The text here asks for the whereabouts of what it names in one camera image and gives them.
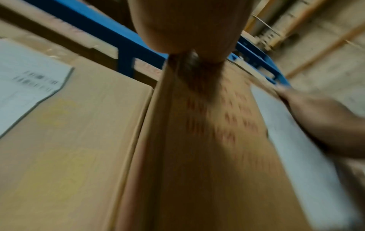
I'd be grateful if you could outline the person's left hand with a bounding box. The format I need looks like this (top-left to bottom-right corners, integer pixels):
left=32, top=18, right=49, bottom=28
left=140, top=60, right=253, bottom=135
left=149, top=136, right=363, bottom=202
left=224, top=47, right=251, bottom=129
left=127, top=0, right=255, bottom=63

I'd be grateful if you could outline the person's right hand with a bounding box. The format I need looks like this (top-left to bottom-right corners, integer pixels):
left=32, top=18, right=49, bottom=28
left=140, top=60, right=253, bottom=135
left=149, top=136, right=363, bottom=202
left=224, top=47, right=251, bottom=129
left=277, top=87, right=365, bottom=156

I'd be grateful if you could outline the cardboard box with red print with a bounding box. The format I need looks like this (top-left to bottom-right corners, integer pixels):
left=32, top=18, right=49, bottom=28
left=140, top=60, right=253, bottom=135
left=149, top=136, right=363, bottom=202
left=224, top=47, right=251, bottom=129
left=114, top=52, right=363, bottom=231

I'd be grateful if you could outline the blue metal shelf rack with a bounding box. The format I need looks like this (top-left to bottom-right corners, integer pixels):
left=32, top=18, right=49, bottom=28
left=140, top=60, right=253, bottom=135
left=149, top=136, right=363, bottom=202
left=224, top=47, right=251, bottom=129
left=23, top=0, right=291, bottom=87

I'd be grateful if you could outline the orange metal rack beam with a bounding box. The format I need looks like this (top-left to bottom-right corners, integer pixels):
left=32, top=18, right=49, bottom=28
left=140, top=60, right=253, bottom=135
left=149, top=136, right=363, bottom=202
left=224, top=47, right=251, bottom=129
left=285, top=22, right=365, bottom=79

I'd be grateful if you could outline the brown cardboard box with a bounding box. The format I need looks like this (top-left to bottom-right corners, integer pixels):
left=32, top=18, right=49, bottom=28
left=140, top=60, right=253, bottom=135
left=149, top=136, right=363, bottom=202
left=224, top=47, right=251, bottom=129
left=0, top=0, right=164, bottom=80

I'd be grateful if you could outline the cardboard box with yellow print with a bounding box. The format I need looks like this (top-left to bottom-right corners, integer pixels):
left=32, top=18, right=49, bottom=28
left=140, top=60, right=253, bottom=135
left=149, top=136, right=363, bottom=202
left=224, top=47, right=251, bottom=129
left=0, top=16, right=154, bottom=231

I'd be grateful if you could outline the white paper shipping label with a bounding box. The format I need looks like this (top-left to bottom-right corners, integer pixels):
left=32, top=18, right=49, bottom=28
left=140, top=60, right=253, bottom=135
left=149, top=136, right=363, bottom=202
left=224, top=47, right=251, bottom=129
left=0, top=38, right=75, bottom=139

